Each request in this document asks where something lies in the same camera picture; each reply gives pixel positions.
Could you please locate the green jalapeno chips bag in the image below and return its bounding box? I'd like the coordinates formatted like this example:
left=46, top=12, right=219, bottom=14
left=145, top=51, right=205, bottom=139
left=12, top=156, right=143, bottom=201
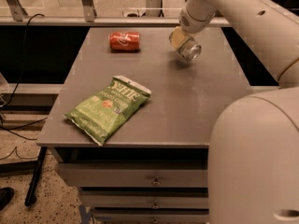
left=64, top=76, right=151, bottom=146

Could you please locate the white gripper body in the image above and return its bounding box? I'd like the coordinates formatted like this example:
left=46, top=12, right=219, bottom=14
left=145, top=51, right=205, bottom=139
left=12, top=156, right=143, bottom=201
left=178, top=0, right=216, bottom=34

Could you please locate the silver green 7up can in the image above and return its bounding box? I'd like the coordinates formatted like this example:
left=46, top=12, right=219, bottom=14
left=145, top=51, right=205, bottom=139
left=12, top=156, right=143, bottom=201
left=169, top=33, right=202, bottom=62

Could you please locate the grey drawer cabinet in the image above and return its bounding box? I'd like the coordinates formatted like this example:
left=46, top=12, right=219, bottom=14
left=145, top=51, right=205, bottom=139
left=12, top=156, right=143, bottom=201
left=38, top=28, right=249, bottom=224

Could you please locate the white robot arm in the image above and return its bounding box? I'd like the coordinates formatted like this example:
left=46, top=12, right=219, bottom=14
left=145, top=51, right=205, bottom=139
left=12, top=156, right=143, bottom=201
left=179, top=0, right=299, bottom=224

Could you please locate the black shoe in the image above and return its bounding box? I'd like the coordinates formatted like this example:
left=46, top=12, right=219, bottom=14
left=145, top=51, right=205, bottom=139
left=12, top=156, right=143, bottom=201
left=0, top=187, right=14, bottom=211

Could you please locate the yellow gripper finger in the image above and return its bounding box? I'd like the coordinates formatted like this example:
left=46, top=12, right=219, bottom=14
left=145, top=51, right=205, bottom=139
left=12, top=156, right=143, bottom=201
left=171, top=26, right=188, bottom=47

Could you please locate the bottom grey drawer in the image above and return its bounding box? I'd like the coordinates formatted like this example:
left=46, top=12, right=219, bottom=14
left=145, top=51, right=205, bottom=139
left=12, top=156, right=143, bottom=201
left=92, top=209, right=209, bottom=224

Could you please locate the black stand leg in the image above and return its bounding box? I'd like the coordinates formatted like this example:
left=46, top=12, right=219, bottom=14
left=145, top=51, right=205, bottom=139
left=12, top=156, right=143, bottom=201
left=24, top=147, right=47, bottom=207

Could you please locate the black cable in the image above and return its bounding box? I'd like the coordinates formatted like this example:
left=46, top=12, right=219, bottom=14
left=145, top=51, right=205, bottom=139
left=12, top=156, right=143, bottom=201
left=0, top=13, right=49, bottom=142

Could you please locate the top grey drawer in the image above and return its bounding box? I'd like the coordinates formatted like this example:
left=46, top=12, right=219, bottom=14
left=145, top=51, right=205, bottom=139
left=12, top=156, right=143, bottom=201
left=57, top=163, right=207, bottom=188

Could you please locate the red coke can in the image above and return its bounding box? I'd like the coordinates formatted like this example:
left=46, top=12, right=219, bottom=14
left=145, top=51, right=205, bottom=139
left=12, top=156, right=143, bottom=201
left=108, top=31, right=141, bottom=51

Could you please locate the grey drawer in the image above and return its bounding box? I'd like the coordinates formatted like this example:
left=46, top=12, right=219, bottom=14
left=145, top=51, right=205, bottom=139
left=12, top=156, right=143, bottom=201
left=78, top=188, right=208, bottom=209
left=92, top=209, right=209, bottom=224
left=57, top=163, right=207, bottom=188

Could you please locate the metal railing frame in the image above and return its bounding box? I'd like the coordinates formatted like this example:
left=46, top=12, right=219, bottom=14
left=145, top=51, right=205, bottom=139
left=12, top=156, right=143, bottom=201
left=0, top=0, right=299, bottom=29

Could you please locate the middle grey drawer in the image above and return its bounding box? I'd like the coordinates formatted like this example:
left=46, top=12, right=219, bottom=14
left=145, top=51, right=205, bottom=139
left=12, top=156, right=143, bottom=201
left=78, top=188, right=208, bottom=209

